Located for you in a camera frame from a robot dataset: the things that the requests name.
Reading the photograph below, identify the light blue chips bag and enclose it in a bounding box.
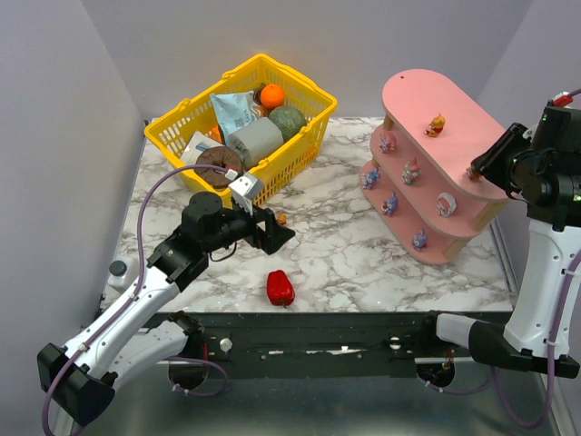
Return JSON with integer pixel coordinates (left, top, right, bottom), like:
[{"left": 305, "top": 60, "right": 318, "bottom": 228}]
[{"left": 210, "top": 91, "right": 260, "bottom": 140}]

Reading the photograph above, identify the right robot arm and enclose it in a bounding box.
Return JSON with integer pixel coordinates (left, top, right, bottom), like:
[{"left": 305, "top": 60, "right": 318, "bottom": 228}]
[{"left": 435, "top": 104, "right": 580, "bottom": 379}]

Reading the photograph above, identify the black mounting rail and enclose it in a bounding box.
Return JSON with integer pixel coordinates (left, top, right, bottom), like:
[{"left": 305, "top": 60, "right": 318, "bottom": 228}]
[{"left": 189, "top": 312, "right": 455, "bottom": 379}]

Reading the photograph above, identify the white package blue handle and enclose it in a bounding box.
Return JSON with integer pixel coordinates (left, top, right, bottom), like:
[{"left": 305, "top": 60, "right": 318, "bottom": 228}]
[{"left": 181, "top": 131, "right": 222, "bottom": 165}]

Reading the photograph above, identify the green melon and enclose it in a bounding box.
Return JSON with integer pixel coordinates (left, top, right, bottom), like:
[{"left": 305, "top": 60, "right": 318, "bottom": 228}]
[{"left": 269, "top": 105, "right": 307, "bottom": 142}]

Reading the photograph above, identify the yellow plastic shopping basket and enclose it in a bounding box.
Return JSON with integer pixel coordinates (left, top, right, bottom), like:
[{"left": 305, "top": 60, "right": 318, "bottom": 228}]
[{"left": 144, "top": 54, "right": 338, "bottom": 205}]

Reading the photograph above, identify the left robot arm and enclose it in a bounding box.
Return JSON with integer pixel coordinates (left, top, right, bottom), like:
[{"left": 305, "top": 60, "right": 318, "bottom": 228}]
[{"left": 36, "top": 192, "right": 295, "bottom": 434}]

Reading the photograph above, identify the red bell pepper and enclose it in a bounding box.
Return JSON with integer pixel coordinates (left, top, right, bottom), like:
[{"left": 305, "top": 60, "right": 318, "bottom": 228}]
[{"left": 266, "top": 270, "right": 295, "bottom": 306}]

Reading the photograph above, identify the white bottle black cap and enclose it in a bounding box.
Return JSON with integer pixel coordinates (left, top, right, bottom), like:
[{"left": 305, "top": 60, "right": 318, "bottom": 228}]
[{"left": 107, "top": 255, "right": 139, "bottom": 293}]

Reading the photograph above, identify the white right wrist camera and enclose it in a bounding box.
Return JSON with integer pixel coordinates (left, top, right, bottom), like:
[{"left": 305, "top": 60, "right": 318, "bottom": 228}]
[{"left": 547, "top": 92, "right": 576, "bottom": 108}]

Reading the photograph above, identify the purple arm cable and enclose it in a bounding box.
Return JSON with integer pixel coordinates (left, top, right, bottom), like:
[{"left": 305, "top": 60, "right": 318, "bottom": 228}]
[
  {"left": 426, "top": 85, "right": 581, "bottom": 431},
  {"left": 41, "top": 165, "right": 237, "bottom": 436}
]

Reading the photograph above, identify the grey paper towel roll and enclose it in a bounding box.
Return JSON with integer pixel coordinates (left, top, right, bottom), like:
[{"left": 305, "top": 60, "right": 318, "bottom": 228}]
[{"left": 228, "top": 117, "right": 284, "bottom": 170}]

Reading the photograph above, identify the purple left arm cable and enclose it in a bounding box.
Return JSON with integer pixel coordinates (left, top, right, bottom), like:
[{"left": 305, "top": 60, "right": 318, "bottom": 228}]
[{"left": 41, "top": 165, "right": 237, "bottom": 436}]

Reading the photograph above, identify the purple bunny toy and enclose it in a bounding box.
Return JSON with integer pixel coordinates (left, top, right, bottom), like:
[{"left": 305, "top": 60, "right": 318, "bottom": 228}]
[{"left": 411, "top": 228, "right": 428, "bottom": 252}]

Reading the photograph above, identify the orange fruit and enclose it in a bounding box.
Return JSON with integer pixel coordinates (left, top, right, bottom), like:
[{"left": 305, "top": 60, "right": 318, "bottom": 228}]
[
  {"left": 260, "top": 84, "right": 286, "bottom": 111},
  {"left": 210, "top": 126, "right": 223, "bottom": 143}
]

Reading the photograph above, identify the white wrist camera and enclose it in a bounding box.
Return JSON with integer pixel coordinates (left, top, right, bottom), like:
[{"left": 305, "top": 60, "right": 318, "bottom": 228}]
[
  {"left": 228, "top": 172, "right": 263, "bottom": 216},
  {"left": 547, "top": 92, "right": 576, "bottom": 108}
]

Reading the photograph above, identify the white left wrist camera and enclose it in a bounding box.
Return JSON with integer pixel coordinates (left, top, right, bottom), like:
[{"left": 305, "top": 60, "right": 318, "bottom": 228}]
[{"left": 228, "top": 172, "right": 263, "bottom": 216}]

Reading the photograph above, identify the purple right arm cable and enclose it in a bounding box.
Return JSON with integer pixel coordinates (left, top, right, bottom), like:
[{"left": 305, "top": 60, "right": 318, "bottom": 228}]
[{"left": 426, "top": 85, "right": 581, "bottom": 431}]

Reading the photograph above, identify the pink three-tier shelf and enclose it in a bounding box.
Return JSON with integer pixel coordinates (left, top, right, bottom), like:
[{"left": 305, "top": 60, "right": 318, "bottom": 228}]
[{"left": 359, "top": 69, "right": 507, "bottom": 265}]

